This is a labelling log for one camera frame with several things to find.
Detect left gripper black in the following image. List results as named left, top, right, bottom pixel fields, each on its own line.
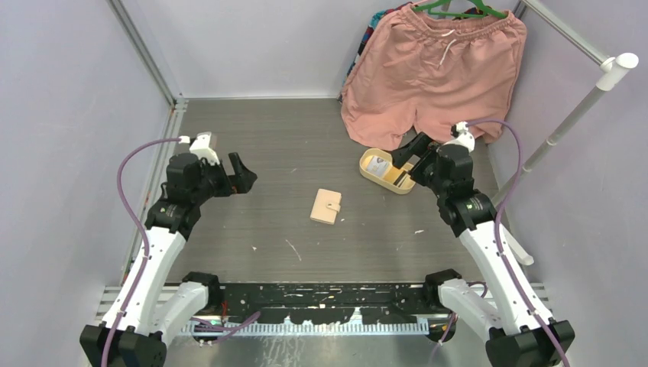
left=191, top=153, right=256, bottom=206

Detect beige leather card holder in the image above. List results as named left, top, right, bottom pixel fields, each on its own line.
left=309, top=188, right=342, bottom=225

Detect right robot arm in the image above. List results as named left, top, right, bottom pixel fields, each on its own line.
left=390, top=133, right=575, bottom=366

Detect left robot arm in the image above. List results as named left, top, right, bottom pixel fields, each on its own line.
left=79, top=152, right=258, bottom=366

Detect yellow card with black stripe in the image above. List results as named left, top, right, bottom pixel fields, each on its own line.
left=388, top=171, right=409, bottom=187

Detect white card in tray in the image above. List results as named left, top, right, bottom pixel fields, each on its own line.
left=365, top=155, right=391, bottom=178

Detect yellow oval tray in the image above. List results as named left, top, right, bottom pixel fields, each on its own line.
left=359, top=148, right=416, bottom=195

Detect pink shorts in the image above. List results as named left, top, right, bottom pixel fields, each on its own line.
left=340, top=4, right=527, bottom=151

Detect colourful garment behind shorts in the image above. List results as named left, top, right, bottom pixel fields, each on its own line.
left=342, top=2, right=412, bottom=86

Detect green clothes hanger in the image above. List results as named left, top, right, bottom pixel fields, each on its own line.
left=413, top=0, right=507, bottom=20

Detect white clothes rack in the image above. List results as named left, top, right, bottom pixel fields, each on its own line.
left=490, top=0, right=640, bottom=267

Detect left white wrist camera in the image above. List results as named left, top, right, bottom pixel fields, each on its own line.
left=190, top=132, right=221, bottom=166

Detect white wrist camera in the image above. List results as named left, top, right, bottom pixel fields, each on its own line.
left=190, top=132, right=221, bottom=166
left=445, top=122, right=475, bottom=153

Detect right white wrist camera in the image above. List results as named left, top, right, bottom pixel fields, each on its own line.
left=445, top=122, right=475, bottom=153

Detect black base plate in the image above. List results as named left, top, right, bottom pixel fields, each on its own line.
left=197, top=282, right=450, bottom=325

